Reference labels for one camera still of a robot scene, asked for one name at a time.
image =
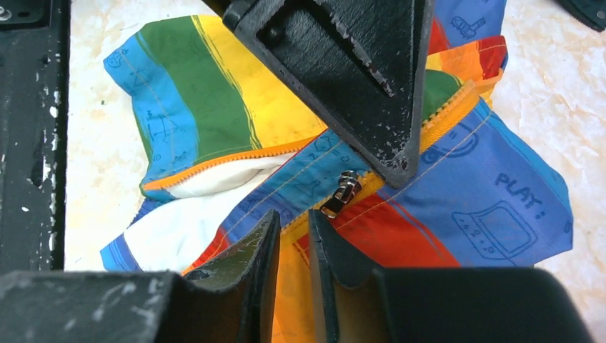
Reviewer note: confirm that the silver zipper pull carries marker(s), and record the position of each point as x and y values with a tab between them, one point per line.
348	187

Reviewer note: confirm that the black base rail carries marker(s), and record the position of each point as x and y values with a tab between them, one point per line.
35	37

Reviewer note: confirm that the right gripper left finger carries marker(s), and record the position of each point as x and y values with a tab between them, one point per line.
228	299

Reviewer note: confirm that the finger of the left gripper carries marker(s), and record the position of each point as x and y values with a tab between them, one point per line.
358	65
591	13

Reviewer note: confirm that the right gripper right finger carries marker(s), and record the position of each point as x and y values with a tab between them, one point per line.
357	300

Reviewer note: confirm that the rainbow striped jacket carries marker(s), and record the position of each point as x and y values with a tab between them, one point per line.
226	141

